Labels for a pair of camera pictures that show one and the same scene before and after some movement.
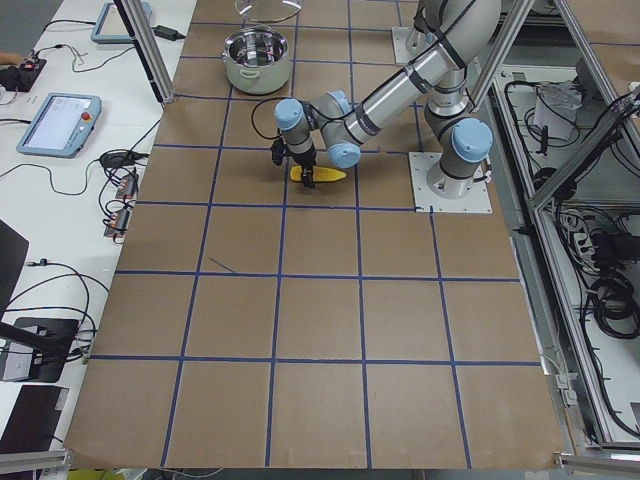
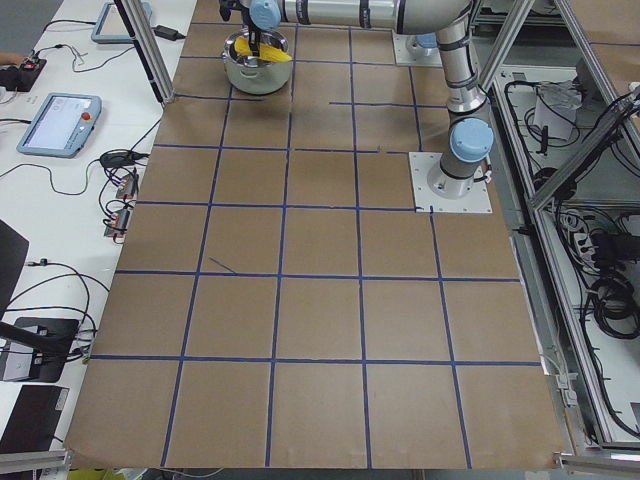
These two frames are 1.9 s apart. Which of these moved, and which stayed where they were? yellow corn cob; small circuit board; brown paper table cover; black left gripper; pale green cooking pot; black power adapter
Moved: black left gripper; yellow corn cob
Stayed: pale green cooking pot; small circuit board; brown paper table cover; black power adapter
